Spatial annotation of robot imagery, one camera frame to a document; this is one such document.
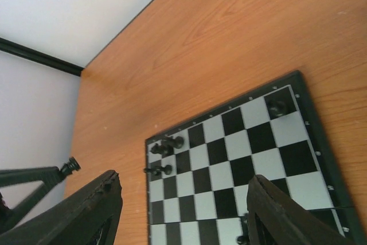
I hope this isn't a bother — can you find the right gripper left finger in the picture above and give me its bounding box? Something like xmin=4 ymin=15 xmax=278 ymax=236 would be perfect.
xmin=1 ymin=170 xmax=123 ymax=244

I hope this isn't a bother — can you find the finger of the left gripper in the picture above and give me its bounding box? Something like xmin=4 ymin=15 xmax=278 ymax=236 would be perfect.
xmin=1 ymin=166 xmax=62 ymax=228

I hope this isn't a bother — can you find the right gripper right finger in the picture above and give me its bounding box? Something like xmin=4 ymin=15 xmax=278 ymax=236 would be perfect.
xmin=247 ymin=174 xmax=354 ymax=244

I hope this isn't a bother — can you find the black pawn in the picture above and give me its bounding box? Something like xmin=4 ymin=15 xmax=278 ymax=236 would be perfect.
xmin=157 ymin=165 xmax=173 ymax=175
xmin=163 ymin=136 xmax=184 ymax=149
xmin=143 ymin=166 xmax=161 ymax=176

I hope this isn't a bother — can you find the black rook piece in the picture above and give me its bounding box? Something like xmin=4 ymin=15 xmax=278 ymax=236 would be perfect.
xmin=150 ymin=143 xmax=174 ymax=158

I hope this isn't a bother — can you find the black rook corner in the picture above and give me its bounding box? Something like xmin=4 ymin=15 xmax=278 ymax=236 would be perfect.
xmin=267 ymin=99 xmax=288 ymax=118

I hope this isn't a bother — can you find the black piece aloft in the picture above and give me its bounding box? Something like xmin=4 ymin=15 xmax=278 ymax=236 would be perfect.
xmin=60 ymin=157 xmax=81 ymax=177

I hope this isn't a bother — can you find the pile of black chess pieces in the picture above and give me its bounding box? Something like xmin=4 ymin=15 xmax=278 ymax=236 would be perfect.
xmin=236 ymin=213 xmax=250 ymax=245

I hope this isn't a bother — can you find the black and silver chessboard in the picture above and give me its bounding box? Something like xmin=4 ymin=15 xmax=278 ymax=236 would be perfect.
xmin=145 ymin=71 xmax=366 ymax=244

